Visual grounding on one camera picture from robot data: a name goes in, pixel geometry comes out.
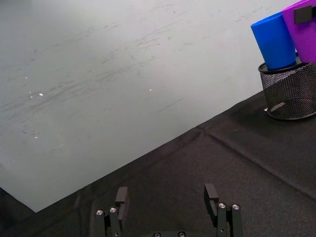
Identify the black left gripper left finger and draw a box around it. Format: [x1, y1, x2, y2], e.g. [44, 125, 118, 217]
[94, 186, 128, 237]

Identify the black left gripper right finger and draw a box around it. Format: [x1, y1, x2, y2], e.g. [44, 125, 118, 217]
[203, 183, 244, 237]

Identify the black table cloth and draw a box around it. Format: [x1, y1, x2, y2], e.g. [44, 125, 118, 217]
[0, 89, 316, 237]

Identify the black mesh cup holder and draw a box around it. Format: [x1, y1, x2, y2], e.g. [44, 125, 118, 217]
[258, 55, 316, 120]

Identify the blue plastic cup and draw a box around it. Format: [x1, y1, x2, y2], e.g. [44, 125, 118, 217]
[250, 11, 297, 70]

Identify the purple plastic cup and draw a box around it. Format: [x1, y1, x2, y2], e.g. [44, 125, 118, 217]
[281, 0, 316, 63]

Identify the small black foam pad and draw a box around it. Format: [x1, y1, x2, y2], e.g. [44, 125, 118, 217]
[293, 5, 314, 25]

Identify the pale wall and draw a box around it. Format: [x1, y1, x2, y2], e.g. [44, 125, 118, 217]
[0, 0, 316, 213]

